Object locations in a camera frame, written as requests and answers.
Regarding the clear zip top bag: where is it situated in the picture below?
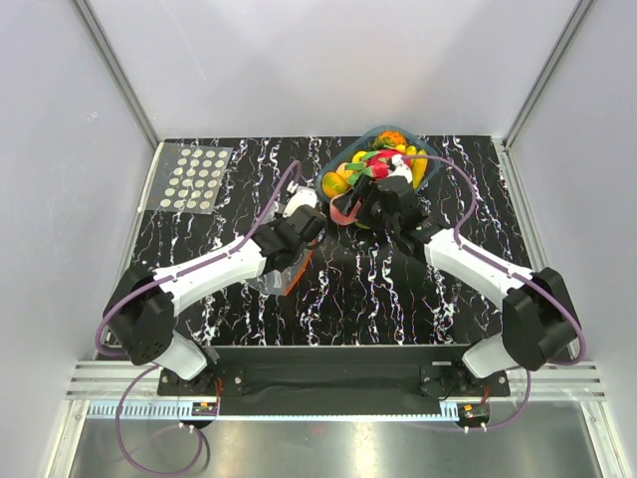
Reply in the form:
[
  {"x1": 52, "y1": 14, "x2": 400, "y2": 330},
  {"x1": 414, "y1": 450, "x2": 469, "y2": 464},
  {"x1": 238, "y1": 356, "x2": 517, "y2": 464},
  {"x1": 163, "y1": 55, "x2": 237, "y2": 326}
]
[{"x1": 246, "y1": 250, "x2": 313, "y2": 296}]

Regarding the pink peach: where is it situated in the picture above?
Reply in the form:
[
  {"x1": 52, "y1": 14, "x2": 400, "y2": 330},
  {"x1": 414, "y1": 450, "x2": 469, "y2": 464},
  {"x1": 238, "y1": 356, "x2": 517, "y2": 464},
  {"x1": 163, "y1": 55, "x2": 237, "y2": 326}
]
[{"x1": 329, "y1": 194, "x2": 362, "y2": 226}]

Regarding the yellow green mango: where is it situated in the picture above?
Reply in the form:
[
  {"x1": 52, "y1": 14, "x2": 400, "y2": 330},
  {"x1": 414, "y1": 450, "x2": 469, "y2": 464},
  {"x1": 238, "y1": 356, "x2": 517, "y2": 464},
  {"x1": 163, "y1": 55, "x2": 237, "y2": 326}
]
[{"x1": 321, "y1": 171, "x2": 349, "y2": 199}]

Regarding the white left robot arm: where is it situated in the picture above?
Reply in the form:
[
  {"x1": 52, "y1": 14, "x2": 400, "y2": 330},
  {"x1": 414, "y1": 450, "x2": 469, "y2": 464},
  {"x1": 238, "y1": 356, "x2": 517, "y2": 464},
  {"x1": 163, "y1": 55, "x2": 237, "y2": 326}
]
[{"x1": 104, "y1": 205, "x2": 326, "y2": 394}]

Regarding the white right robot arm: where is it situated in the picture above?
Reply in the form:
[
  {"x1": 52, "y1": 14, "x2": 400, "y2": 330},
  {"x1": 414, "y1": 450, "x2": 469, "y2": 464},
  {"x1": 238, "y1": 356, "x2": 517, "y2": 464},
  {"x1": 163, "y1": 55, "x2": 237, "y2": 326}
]
[{"x1": 329, "y1": 176, "x2": 582, "y2": 395}]

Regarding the pink dragon fruit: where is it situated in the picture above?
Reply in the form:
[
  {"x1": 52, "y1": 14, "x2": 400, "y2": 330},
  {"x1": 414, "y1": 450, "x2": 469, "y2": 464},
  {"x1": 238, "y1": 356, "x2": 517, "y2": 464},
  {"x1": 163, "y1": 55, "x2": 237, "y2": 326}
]
[{"x1": 337, "y1": 148, "x2": 402, "y2": 184}]

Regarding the yellow banana bunch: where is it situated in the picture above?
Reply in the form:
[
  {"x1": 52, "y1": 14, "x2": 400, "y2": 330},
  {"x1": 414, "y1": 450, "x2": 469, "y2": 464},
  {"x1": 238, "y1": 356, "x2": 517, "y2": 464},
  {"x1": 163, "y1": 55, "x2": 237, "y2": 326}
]
[{"x1": 405, "y1": 145, "x2": 428, "y2": 190}]

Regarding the orange pineapple toy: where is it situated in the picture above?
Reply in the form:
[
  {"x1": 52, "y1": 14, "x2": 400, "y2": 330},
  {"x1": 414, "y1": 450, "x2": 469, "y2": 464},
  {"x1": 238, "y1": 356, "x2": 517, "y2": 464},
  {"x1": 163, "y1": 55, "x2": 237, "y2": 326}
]
[{"x1": 371, "y1": 130, "x2": 408, "y2": 150}]

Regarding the transparent blue plastic fruit tray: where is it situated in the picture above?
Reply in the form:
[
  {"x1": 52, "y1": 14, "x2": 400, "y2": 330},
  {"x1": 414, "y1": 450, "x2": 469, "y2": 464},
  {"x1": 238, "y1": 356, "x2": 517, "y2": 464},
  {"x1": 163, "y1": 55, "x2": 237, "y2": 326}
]
[{"x1": 316, "y1": 126, "x2": 439, "y2": 207}]

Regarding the clear sheet with white dots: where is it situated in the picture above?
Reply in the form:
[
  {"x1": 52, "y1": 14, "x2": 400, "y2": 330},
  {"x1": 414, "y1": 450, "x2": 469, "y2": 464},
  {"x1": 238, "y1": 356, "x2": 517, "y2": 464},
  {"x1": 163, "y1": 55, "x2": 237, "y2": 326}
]
[{"x1": 140, "y1": 142, "x2": 234, "y2": 215}]

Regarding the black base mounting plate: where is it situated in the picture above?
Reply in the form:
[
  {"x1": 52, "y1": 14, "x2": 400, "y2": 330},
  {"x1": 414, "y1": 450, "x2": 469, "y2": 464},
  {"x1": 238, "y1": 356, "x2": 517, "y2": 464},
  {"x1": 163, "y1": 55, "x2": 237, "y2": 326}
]
[{"x1": 157, "y1": 345, "x2": 510, "y2": 398}]

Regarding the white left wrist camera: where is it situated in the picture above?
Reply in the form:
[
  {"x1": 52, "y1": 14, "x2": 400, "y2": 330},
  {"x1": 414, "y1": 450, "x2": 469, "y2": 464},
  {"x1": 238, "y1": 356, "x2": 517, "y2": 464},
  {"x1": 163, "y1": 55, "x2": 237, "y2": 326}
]
[{"x1": 283, "y1": 183, "x2": 318, "y2": 218}]

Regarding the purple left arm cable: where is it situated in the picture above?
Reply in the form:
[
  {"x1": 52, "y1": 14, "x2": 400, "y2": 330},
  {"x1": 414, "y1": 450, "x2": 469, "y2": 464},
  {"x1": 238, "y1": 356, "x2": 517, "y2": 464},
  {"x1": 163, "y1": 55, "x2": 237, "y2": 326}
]
[{"x1": 94, "y1": 159, "x2": 303, "y2": 475}]

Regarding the aluminium frame rail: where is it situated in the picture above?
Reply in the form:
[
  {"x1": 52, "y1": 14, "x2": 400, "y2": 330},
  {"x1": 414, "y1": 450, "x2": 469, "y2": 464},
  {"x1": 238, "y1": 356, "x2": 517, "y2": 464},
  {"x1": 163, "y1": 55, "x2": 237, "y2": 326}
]
[{"x1": 65, "y1": 361, "x2": 605, "y2": 401}]

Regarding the white slotted cable duct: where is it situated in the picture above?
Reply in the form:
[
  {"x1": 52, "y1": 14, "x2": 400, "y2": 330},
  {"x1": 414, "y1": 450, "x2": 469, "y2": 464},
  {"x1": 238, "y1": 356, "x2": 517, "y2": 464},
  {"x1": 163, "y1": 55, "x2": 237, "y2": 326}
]
[{"x1": 87, "y1": 401, "x2": 460, "y2": 420}]

